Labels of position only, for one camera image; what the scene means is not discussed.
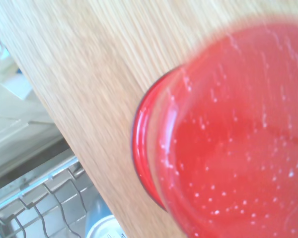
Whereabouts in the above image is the red speckled plate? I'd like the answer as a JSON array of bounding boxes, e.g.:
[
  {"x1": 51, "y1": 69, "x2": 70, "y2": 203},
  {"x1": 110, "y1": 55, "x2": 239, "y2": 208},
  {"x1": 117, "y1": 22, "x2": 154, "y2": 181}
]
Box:
[{"x1": 131, "y1": 20, "x2": 298, "y2": 238}]

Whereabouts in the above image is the grey mug with label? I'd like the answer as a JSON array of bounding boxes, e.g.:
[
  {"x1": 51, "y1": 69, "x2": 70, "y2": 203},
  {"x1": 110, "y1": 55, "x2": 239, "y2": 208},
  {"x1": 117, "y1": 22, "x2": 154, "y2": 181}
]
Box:
[{"x1": 85, "y1": 195, "x2": 126, "y2": 238}]

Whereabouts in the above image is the built-in dishwasher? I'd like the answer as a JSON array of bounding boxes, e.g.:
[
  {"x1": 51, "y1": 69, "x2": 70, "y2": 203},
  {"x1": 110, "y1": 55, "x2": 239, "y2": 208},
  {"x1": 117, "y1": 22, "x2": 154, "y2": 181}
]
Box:
[{"x1": 0, "y1": 138, "x2": 80, "y2": 199}]

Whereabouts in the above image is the grey wire dishwasher rack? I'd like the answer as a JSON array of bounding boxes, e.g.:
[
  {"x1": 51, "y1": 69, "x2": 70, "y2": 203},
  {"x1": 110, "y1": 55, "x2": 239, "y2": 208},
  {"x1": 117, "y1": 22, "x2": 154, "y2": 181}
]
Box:
[{"x1": 0, "y1": 158, "x2": 100, "y2": 238}]

